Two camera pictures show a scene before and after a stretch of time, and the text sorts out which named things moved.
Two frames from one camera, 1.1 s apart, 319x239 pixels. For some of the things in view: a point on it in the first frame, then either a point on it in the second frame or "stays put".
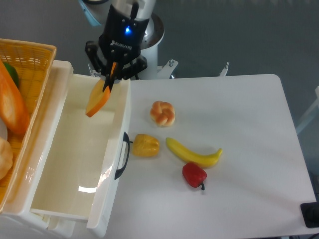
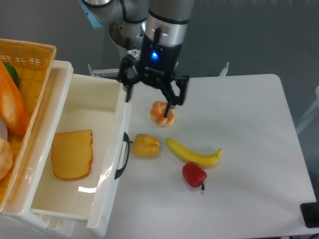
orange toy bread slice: (98, 96) → (72, 154)
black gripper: (120, 41) → (159, 63)
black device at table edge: (310, 213) stays put
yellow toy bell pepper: (144, 145) stays put
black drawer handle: (125, 138) stays put
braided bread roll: (163, 113) stays put
